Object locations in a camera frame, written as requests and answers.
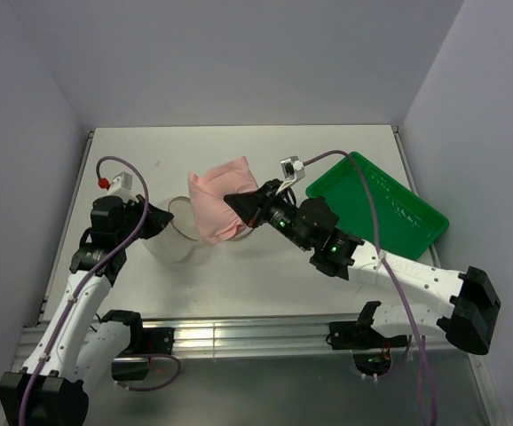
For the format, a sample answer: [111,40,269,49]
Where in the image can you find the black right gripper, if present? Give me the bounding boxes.
[225,178,312,251]

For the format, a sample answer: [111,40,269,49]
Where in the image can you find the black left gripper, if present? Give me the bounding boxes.
[116,193,173,247]

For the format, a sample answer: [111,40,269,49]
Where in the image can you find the round mesh laundry bag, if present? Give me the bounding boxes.
[143,194,257,267]

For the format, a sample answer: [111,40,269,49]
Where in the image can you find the pink bra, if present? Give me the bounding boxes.
[187,156,258,245]

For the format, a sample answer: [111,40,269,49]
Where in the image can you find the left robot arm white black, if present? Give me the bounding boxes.
[0,195,173,425]

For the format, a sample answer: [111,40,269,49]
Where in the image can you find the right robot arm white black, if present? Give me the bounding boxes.
[224,179,501,355]

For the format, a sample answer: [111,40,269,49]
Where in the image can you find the green plastic tray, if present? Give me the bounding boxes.
[305,152,449,260]

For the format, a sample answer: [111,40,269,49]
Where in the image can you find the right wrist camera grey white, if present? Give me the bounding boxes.
[278,156,305,192]

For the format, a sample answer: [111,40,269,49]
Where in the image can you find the aluminium mounting rail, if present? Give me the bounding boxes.
[12,313,358,368]

